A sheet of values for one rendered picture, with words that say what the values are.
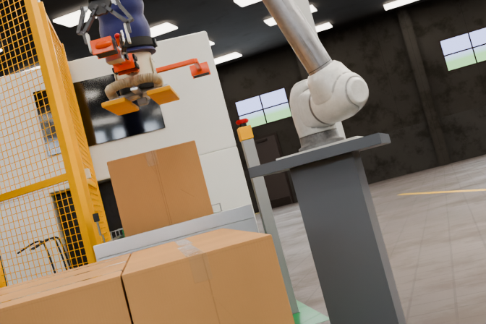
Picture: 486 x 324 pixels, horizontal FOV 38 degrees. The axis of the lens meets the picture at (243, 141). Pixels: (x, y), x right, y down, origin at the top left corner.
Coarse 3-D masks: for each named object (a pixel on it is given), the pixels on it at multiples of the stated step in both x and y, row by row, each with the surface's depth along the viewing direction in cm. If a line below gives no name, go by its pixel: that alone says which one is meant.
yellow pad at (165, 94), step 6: (150, 90) 289; (156, 90) 288; (162, 90) 288; (168, 90) 290; (150, 96) 293; (156, 96) 296; (162, 96) 300; (168, 96) 304; (174, 96) 309; (156, 102) 312; (162, 102) 316; (168, 102) 321
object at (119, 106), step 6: (108, 102) 289; (114, 102) 289; (120, 102) 289; (126, 102) 291; (108, 108) 296; (114, 108) 300; (120, 108) 304; (126, 108) 308; (132, 108) 313; (138, 108) 320; (120, 114) 320
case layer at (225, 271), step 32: (128, 256) 271; (160, 256) 215; (192, 256) 182; (224, 256) 183; (256, 256) 184; (0, 288) 286; (32, 288) 226; (64, 288) 185; (96, 288) 178; (128, 288) 179; (160, 288) 180; (192, 288) 181; (224, 288) 182; (256, 288) 183; (0, 320) 174; (32, 320) 175; (64, 320) 176; (96, 320) 177; (128, 320) 178; (160, 320) 179; (192, 320) 180; (224, 320) 181; (256, 320) 182; (288, 320) 183
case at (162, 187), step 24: (192, 144) 318; (120, 168) 313; (144, 168) 314; (168, 168) 316; (192, 168) 317; (120, 192) 312; (144, 192) 313; (168, 192) 314; (192, 192) 316; (120, 216) 311; (144, 216) 312; (168, 216) 313; (192, 216) 315
